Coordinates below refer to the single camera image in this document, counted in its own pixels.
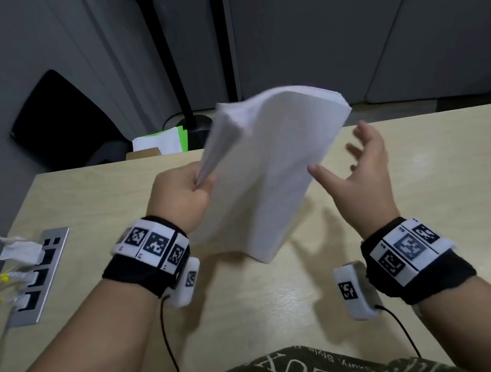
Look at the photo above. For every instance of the person's left hand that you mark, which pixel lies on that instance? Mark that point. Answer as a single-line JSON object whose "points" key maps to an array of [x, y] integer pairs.
{"points": [[179, 197]]}

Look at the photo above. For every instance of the person's right hand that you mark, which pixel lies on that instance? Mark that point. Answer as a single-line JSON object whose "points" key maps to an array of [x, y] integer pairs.
{"points": [[368, 194]]}

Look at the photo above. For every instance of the stack of white papers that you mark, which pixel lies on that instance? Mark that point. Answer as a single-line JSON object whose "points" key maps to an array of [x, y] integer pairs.
{"points": [[272, 180]]}

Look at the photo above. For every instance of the person's left forearm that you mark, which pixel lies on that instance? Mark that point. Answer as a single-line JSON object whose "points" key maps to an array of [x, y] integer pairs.
{"points": [[78, 350]]}

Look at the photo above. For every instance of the person's right forearm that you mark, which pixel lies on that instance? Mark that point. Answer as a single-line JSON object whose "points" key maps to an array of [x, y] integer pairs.
{"points": [[484, 323]]}

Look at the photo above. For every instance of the light wooden desk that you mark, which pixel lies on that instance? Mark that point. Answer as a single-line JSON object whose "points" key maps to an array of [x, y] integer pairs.
{"points": [[472, 162]]}

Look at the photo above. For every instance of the silver desk socket panel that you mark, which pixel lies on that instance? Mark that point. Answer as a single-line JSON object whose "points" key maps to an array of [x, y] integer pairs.
{"points": [[28, 316]]}

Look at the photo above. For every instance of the brown cardboard box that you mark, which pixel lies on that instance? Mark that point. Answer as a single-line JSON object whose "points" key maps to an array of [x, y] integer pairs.
{"points": [[142, 154]]}

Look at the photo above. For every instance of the white and green paper pile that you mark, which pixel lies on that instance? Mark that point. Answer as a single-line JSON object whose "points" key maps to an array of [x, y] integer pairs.
{"points": [[158, 142]]}

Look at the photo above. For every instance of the black left wristband with markers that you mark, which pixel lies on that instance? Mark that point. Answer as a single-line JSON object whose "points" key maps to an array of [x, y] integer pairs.
{"points": [[135, 274]]}

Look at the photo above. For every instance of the black chair back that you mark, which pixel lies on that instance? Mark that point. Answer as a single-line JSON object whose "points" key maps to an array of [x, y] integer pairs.
{"points": [[61, 122]]}

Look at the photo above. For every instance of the black stand with round base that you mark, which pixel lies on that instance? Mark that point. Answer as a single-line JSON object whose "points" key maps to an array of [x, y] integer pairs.
{"points": [[159, 46], [220, 38]]}

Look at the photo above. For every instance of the white power adapter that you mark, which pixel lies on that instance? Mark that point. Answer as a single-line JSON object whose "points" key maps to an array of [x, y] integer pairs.
{"points": [[22, 253]]}

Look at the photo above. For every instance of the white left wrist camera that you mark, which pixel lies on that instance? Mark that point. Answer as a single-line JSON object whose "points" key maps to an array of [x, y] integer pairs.
{"points": [[187, 290]]}

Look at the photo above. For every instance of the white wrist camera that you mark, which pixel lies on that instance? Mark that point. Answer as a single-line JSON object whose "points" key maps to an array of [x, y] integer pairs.
{"points": [[360, 303], [187, 290]]}

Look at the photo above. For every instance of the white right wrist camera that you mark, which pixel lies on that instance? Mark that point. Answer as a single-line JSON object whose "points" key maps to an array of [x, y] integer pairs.
{"points": [[360, 303]]}

